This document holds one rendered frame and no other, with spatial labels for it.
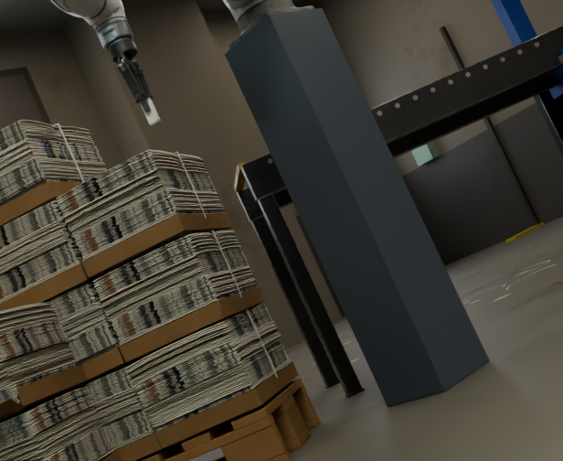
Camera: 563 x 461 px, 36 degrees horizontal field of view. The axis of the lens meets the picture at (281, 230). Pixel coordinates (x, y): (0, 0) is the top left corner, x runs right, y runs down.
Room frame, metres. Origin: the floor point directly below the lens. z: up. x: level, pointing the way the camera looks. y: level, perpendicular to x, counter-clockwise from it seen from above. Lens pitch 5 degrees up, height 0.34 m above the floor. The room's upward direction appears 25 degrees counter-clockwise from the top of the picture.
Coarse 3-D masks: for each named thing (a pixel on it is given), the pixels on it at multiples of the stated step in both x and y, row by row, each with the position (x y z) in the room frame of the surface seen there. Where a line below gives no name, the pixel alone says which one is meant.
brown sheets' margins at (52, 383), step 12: (60, 372) 2.04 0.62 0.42; (72, 372) 2.09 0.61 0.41; (36, 384) 1.94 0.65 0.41; (48, 384) 1.98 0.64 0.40; (60, 384) 2.03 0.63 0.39; (72, 384) 2.08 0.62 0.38; (24, 396) 1.88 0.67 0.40; (36, 396) 1.92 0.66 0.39; (0, 408) 1.85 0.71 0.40; (12, 408) 1.86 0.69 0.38; (108, 456) 2.09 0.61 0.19; (120, 456) 2.15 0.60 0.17
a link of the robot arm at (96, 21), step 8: (112, 0) 2.19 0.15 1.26; (120, 0) 2.24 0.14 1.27; (104, 8) 2.17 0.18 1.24; (112, 8) 2.20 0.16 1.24; (120, 8) 2.23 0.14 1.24; (96, 16) 2.18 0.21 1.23; (104, 16) 2.20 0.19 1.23; (112, 16) 2.21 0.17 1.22; (120, 16) 2.22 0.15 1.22; (96, 24) 2.22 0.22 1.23
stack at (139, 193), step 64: (128, 192) 2.09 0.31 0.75; (192, 192) 2.22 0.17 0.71; (0, 256) 2.17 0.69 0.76; (64, 256) 2.14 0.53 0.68; (192, 256) 2.07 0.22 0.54; (64, 320) 2.17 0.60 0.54; (128, 320) 2.12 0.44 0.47; (256, 320) 2.37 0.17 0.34; (128, 384) 2.14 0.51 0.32; (192, 384) 2.09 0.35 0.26; (256, 384) 2.09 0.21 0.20; (192, 448) 2.11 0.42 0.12; (256, 448) 2.08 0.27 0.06
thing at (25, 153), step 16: (16, 128) 2.16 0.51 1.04; (32, 128) 2.20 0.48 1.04; (48, 128) 2.29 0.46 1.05; (0, 144) 2.18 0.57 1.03; (16, 144) 2.16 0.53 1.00; (32, 144) 2.17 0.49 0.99; (48, 144) 2.24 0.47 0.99; (0, 160) 2.18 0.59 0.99; (16, 160) 2.16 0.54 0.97; (32, 160) 2.15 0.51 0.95; (48, 160) 2.20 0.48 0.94; (64, 160) 2.28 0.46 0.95; (0, 176) 2.18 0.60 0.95; (16, 176) 2.17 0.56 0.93; (32, 176) 2.16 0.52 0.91; (48, 176) 2.17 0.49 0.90; (64, 176) 2.25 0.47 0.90; (0, 192) 2.19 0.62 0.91; (16, 192) 2.17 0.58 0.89
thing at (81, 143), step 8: (64, 128) 2.37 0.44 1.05; (72, 128) 2.42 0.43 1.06; (80, 128) 2.47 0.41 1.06; (72, 136) 2.40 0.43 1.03; (80, 136) 2.45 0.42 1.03; (88, 136) 2.50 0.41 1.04; (72, 144) 2.37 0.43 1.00; (80, 144) 2.42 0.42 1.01; (88, 144) 2.48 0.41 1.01; (80, 152) 2.40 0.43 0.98; (88, 152) 2.44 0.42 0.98; (96, 152) 2.49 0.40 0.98; (80, 160) 2.38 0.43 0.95; (88, 160) 2.42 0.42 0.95; (96, 160) 2.47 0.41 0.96; (88, 168) 2.39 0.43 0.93; (96, 168) 2.44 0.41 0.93; (104, 168) 2.49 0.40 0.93; (88, 176) 2.37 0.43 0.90; (96, 176) 2.42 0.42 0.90
